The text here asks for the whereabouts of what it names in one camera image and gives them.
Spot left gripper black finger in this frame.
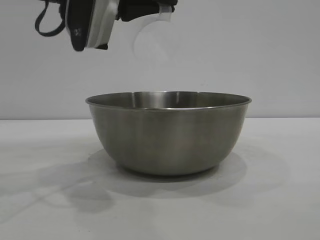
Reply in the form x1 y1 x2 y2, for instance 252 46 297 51
152 0 179 13

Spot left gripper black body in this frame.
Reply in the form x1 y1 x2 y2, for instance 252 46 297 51
116 0 153 23

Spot clear plastic measuring cup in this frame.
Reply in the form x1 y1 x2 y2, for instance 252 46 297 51
132 6 174 63

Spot stainless steel mixing bowl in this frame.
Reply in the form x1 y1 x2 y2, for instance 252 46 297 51
84 91 253 176

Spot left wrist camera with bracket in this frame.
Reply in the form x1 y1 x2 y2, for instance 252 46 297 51
66 0 118 52

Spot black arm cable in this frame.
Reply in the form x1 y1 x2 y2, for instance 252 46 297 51
34 0 66 36

